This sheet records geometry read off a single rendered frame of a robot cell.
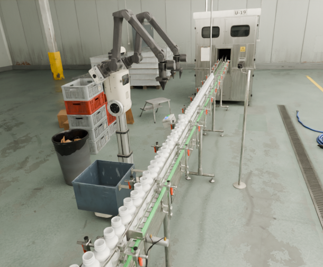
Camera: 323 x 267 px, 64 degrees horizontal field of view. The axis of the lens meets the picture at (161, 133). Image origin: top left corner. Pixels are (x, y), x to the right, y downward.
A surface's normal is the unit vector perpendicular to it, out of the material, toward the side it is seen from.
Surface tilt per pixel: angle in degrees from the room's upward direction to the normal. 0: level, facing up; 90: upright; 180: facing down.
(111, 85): 90
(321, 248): 0
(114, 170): 90
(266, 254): 0
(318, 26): 90
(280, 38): 90
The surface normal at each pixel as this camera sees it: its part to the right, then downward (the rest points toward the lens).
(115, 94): -0.28, 0.55
